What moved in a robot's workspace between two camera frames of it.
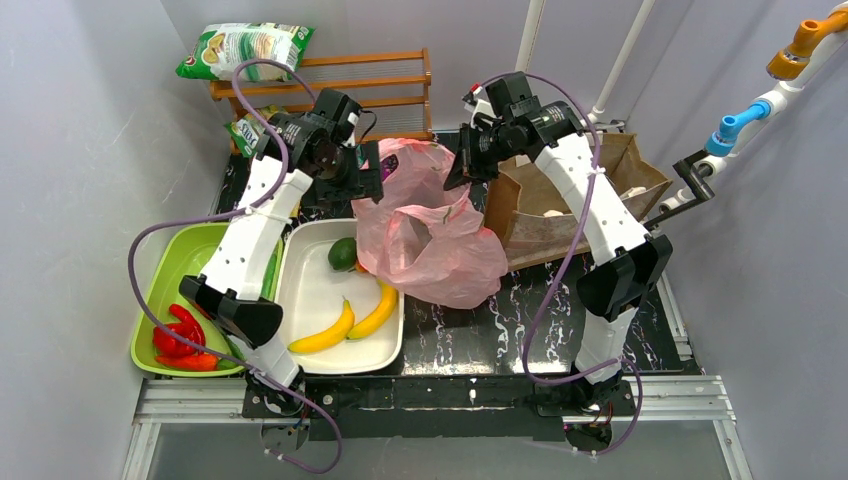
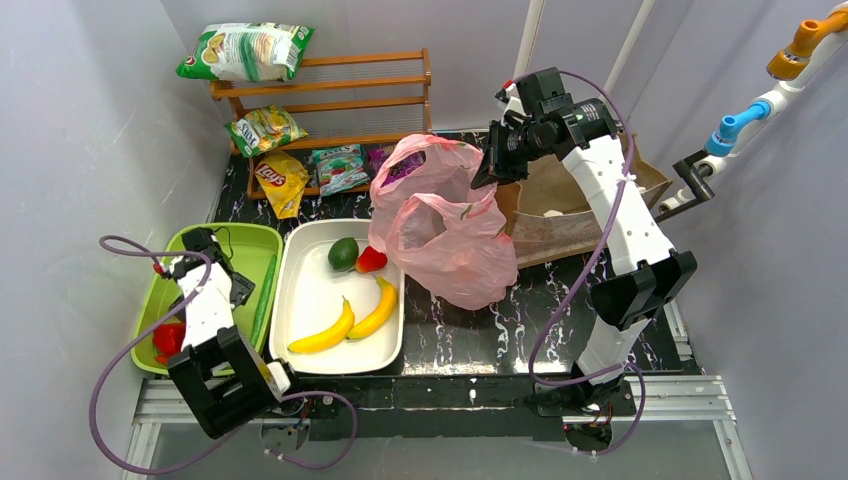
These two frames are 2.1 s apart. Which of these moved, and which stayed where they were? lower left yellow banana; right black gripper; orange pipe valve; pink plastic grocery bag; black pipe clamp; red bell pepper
Moved: pink plastic grocery bag; right black gripper
Stayed: black pipe clamp; lower left yellow banana; red bell pepper; orange pipe valve
